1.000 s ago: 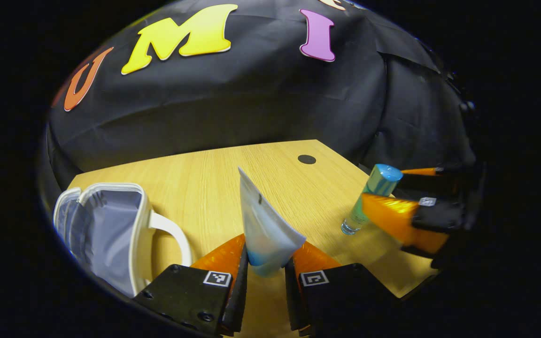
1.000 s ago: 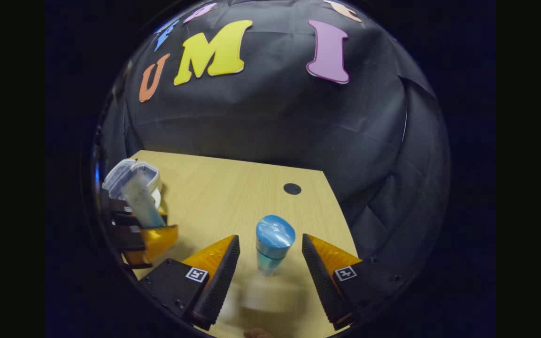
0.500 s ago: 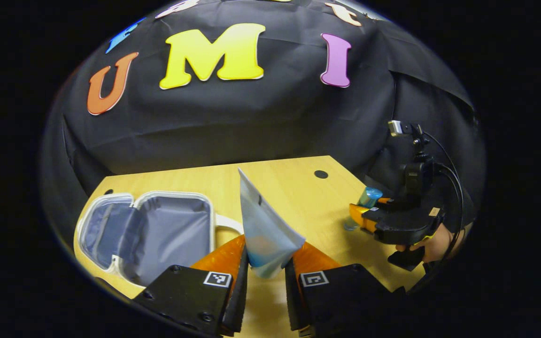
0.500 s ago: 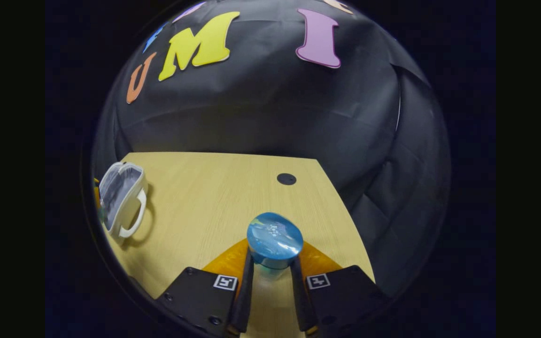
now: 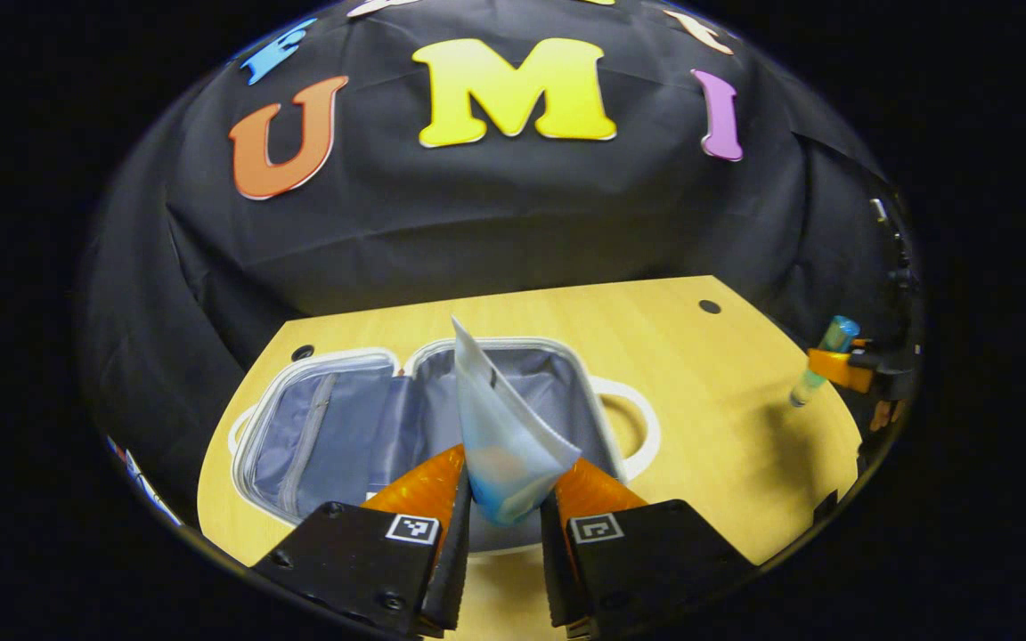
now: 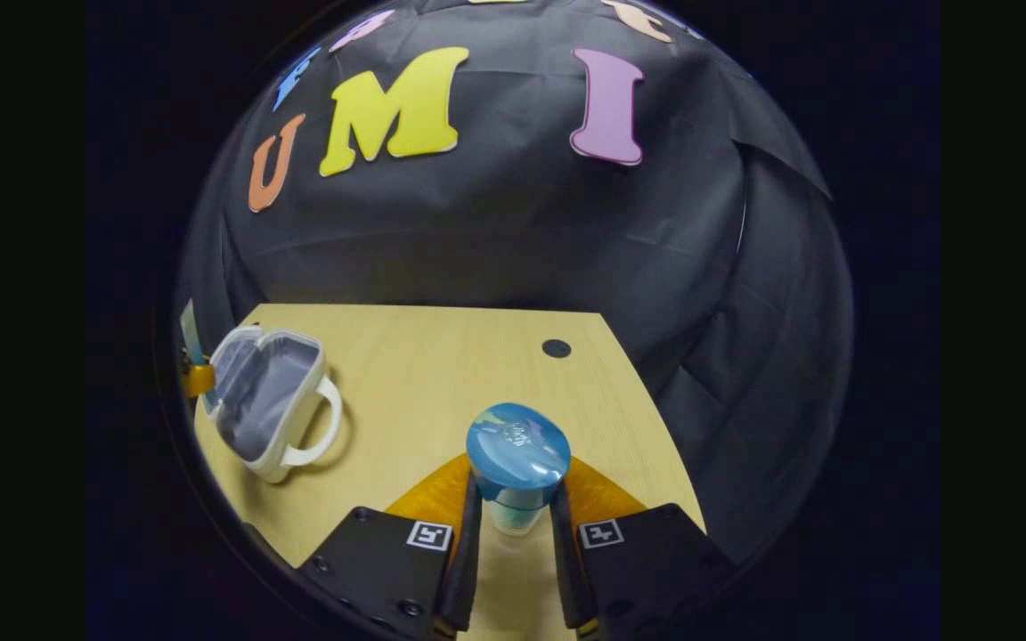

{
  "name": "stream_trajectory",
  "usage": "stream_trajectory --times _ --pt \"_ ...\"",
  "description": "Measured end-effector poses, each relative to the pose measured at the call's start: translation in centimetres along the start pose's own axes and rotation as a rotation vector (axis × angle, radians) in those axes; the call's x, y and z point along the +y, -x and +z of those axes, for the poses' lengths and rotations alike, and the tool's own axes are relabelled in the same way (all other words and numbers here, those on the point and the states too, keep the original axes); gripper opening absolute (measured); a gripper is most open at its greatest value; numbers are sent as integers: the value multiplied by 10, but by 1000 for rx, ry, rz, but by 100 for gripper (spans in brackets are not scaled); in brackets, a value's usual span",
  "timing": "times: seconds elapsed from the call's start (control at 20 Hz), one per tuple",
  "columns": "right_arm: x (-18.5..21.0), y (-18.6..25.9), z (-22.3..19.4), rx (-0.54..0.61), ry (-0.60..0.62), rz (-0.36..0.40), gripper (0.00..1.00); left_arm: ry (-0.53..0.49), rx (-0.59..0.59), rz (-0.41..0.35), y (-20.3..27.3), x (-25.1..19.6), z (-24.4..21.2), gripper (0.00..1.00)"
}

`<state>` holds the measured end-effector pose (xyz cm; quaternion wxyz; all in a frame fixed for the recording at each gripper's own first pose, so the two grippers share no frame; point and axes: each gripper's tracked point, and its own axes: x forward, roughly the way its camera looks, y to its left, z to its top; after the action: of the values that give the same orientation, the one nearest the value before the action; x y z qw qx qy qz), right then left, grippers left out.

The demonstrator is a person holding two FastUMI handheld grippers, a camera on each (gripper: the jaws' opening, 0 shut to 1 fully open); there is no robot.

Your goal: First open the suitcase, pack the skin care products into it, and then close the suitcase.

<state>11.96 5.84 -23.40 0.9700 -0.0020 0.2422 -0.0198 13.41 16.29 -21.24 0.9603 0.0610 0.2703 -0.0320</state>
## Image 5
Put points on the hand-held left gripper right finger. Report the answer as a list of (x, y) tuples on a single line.
[(553, 570)]

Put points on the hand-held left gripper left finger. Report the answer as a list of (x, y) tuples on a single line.
[(455, 570)]

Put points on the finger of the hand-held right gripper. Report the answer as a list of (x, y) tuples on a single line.
[(838, 368)]

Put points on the clear bottle with teal cap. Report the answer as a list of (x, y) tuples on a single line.
[(838, 334)]

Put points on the white and blue cream tube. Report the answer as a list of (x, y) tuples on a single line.
[(504, 445)]

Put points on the white suitcase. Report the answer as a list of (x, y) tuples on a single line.
[(344, 436)]

